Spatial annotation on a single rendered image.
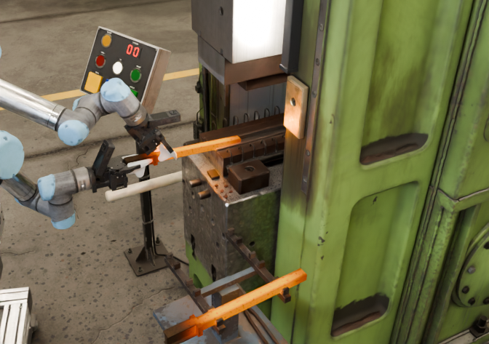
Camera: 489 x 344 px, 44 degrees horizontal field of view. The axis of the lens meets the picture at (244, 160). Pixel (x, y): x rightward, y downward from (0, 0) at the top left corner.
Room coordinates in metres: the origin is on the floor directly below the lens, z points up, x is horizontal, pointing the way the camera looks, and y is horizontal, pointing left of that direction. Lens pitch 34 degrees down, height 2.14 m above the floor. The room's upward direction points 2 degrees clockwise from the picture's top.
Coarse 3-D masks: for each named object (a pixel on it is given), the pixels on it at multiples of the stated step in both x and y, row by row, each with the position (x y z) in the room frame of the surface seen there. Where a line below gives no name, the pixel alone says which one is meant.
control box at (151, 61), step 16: (112, 32) 2.27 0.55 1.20; (96, 48) 2.27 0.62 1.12; (112, 48) 2.23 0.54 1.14; (144, 48) 2.15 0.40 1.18; (160, 48) 2.13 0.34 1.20; (96, 64) 2.22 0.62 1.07; (112, 64) 2.19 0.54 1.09; (128, 64) 2.15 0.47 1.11; (144, 64) 2.12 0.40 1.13; (160, 64) 2.12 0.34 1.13; (128, 80) 2.11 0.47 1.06; (144, 80) 2.08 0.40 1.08; (160, 80) 2.12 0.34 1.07; (144, 96) 2.04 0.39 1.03
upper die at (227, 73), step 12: (204, 48) 1.82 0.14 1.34; (204, 60) 1.82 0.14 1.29; (216, 60) 1.75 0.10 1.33; (252, 60) 1.74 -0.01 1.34; (264, 60) 1.77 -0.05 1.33; (276, 60) 1.79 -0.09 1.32; (216, 72) 1.75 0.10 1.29; (228, 72) 1.70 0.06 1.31; (240, 72) 1.72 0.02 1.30; (252, 72) 1.74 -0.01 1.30; (264, 72) 1.77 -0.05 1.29; (276, 72) 1.79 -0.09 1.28
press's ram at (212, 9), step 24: (192, 0) 1.90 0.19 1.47; (216, 0) 1.75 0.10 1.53; (240, 0) 1.66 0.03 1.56; (264, 0) 1.70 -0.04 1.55; (192, 24) 1.91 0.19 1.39; (216, 24) 1.75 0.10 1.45; (240, 24) 1.67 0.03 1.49; (264, 24) 1.70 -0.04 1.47; (216, 48) 1.75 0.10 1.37; (240, 48) 1.67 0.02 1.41; (264, 48) 1.71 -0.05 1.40
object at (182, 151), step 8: (232, 136) 1.81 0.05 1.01; (200, 144) 1.74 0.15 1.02; (208, 144) 1.75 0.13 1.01; (216, 144) 1.75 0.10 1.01; (224, 144) 1.77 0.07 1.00; (176, 152) 1.68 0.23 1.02; (184, 152) 1.69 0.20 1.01; (192, 152) 1.71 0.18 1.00; (200, 152) 1.72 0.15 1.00; (128, 160) 1.61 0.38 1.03; (136, 160) 1.61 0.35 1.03
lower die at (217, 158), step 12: (264, 120) 1.98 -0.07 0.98; (276, 120) 1.97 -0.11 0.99; (204, 132) 1.88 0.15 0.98; (216, 132) 1.88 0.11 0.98; (228, 132) 1.87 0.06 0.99; (240, 132) 1.87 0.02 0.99; (252, 132) 1.86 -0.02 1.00; (276, 132) 1.86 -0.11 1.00; (240, 144) 1.78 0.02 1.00; (216, 156) 1.74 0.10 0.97; (228, 156) 1.71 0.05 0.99; (240, 156) 1.73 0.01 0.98; (252, 156) 1.75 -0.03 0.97; (216, 168) 1.74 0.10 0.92
